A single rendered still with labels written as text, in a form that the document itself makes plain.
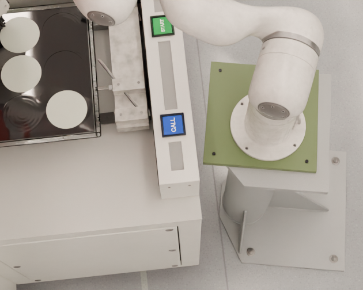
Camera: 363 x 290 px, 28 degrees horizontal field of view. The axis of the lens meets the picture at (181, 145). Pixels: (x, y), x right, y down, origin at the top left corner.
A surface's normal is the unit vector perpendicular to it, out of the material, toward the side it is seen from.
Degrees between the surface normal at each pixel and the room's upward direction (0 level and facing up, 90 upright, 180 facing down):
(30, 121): 0
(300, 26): 15
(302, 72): 36
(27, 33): 0
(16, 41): 0
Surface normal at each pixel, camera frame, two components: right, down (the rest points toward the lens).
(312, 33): 0.51, -0.15
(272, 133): -0.04, 0.94
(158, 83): -0.01, -0.31
